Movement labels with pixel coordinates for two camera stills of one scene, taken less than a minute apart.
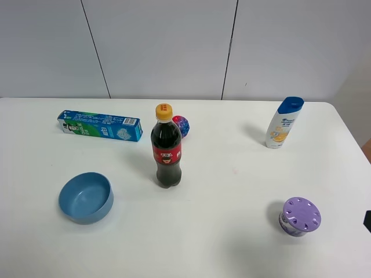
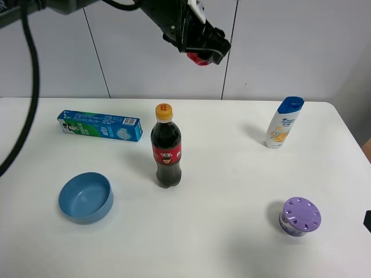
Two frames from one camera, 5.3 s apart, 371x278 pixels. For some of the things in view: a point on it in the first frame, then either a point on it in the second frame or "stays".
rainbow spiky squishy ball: x=183 y=124 → x=194 y=57
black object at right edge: x=367 y=220 stays
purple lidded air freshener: x=300 y=215 stays
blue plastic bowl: x=86 y=198 stays
